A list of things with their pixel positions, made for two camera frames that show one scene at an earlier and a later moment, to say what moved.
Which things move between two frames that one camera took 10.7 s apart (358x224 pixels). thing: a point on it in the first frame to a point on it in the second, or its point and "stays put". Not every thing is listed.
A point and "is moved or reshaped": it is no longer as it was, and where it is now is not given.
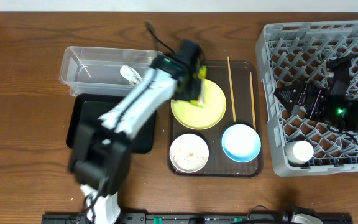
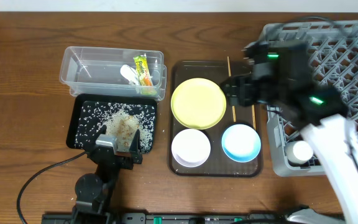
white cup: x=298 y=153 stays put
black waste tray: x=82 y=107 stays put
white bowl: x=189 y=153 is moved or reshaped
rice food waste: x=186 y=163 is moved or reshaped
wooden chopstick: x=232 y=92 stays put
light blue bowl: x=240 y=143 stays put
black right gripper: x=301 y=100 to x=239 y=92
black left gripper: x=192 y=90 to x=120 y=157
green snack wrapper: x=201 y=74 to x=145 y=78
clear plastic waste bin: x=96 y=71 stays put
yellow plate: x=201 y=118 stays put
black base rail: x=193 y=218 stays put
